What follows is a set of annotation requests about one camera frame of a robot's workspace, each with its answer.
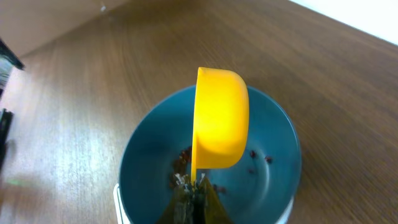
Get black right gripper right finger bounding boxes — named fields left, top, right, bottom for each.
left=194, top=177, right=233, bottom=224

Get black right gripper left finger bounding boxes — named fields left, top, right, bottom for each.
left=156, top=174, right=195, bottom=224

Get yellow plastic scoop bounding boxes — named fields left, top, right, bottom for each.
left=191, top=67, right=249, bottom=183

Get red beans in bowl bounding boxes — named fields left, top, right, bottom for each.
left=169, top=146, right=273, bottom=194

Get blue-grey plastic bowl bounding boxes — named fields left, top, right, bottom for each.
left=119, top=86, right=302, bottom=223

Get white digital kitchen scale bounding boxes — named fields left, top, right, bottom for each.
left=113, top=184, right=294, bottom=224

